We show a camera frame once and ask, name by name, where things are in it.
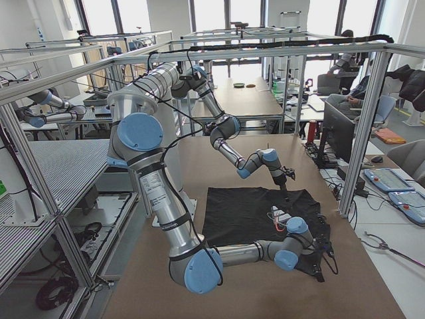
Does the aluminium frame cage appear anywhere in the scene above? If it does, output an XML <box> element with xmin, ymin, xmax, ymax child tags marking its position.
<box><xmin>0</xmin><ymin>30</ymin><xmax>395</xmax><ymax>300</ymax></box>

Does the seated person in background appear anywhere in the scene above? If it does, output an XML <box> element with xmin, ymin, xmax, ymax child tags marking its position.
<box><xmin>327</xmin><ymin>29</ymin><xmax>371</xmax><ymax>110</ymax></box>

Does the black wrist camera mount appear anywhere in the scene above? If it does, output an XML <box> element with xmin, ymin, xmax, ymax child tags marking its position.
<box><xmin>307</xmin><ymin>235</ymin><xmax>339</xmax><ymax>282</ymax></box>

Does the metal reacher grabber tool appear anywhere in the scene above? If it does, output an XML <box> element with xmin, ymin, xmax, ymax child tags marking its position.
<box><xmin>363</xmin><ymin>231</ymin><xmax>425</xmax><ymax>268</ymax></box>

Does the blue teach pendant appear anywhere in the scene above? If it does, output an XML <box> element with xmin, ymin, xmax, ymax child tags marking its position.
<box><xmin>363</xmin><ymin>168</ymin><xmax>415</xmax><ymax>193</ymax></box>
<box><xmin>388</xmin><ymin>191</ymin><xmax>425</xmax><ymax>227</ymax></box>

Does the black computer monitor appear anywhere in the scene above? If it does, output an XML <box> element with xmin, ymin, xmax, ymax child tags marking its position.
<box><xmin>317</xmin><ymin>102</ymin><xmax>355</xmax><ymax>169</ymax></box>

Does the striped metal workbench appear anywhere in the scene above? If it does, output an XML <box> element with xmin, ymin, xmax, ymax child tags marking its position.
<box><xmin>1</xmin><ymin>140</ymin><xmax>137</xmax><ymax>290</ymax></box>

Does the black printed t-shirt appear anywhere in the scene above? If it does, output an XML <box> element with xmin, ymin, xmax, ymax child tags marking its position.
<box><xmin>202</xmin><ymin>187</ymin><xmax>331</xmax><ymax>275</ymax></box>

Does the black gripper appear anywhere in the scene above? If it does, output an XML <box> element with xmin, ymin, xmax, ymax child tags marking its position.
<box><xmin>272</xmin><ymin>166</ymin><xmax>296</xmax><ymax>201</ymax></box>

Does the black computer mouse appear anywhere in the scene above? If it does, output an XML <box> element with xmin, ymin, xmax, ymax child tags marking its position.
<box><xmin>371</xmin><ymin>156</ymin><xmax>384</xmax><ymax>163</ymax></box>

